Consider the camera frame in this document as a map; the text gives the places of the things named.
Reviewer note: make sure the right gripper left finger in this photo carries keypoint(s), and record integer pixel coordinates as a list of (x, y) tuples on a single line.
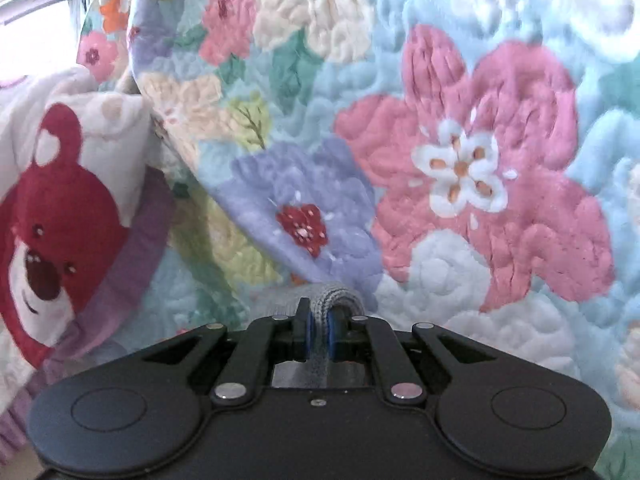
[(265, 343)]

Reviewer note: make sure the white red bear quilt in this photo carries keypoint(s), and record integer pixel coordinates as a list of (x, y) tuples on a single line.
[(84, 224)]

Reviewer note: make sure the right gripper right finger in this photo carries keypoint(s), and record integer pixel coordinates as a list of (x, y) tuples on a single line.
[(372, 343)]

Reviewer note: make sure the grey knit sweater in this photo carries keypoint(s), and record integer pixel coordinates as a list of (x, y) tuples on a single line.
[(318, 371)]

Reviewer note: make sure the colourful floral quilt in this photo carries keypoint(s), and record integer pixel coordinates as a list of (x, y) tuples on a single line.
[(473, 163)]

